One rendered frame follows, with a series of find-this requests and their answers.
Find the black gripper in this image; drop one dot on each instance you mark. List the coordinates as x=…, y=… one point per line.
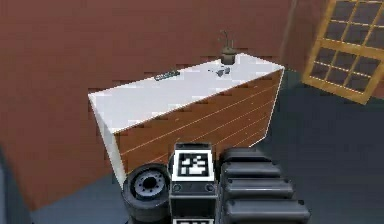
x=148, y=191

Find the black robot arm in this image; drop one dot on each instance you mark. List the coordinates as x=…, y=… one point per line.
x=240, y=193

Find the gray and red headphones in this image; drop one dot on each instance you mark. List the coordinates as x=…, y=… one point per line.
x=221, y=70

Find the white and brown chest of drawers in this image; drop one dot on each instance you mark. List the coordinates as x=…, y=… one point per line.
x=186, y=110

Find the dark remote control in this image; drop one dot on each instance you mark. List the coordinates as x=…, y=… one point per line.
x=166, y=75

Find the dark potted house plant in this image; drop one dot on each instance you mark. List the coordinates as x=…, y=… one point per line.
x=227, y=53

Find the yellow framed window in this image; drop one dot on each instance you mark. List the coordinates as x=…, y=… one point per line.
x=348, y=50

